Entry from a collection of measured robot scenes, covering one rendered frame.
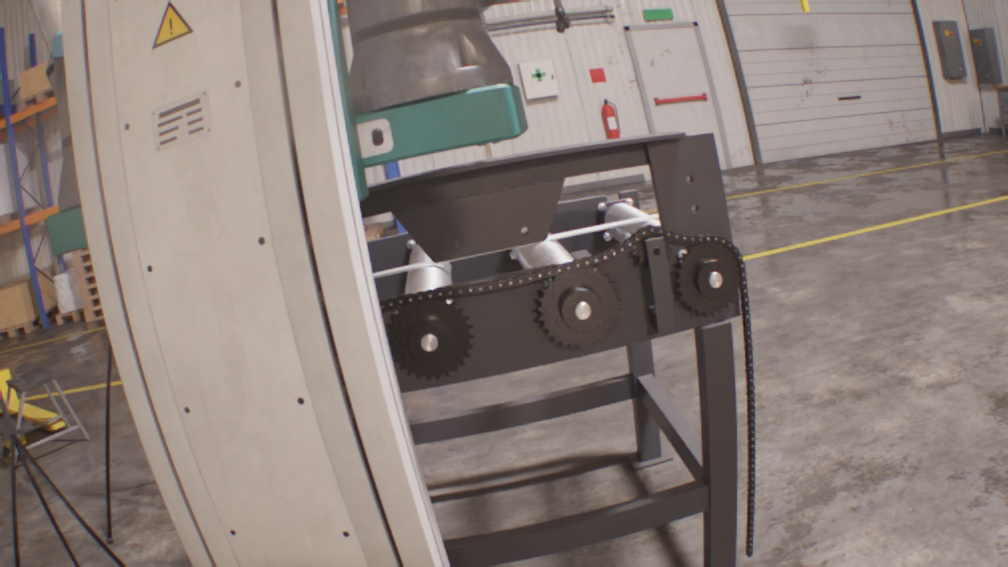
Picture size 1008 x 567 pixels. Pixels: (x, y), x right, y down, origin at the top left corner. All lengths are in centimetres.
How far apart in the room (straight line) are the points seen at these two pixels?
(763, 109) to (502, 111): 1082
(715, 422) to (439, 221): 76
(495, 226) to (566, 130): 914
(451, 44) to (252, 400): 42
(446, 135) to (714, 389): 114
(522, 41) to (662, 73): 192
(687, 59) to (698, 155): 948
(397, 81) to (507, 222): 90
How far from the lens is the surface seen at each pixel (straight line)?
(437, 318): 168
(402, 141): 87
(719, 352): 184
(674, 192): 176
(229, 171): 83
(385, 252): 266
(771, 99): 1169
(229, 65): 83
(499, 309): 173
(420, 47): 86
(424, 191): 172
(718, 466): 194
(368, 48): 89
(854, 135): 1245
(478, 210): 171
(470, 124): 85
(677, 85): 1115
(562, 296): 169
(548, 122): 1081
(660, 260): 169
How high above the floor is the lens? 127
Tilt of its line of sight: 11 degrees down
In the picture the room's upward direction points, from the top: 11 degrees counter-clockwise
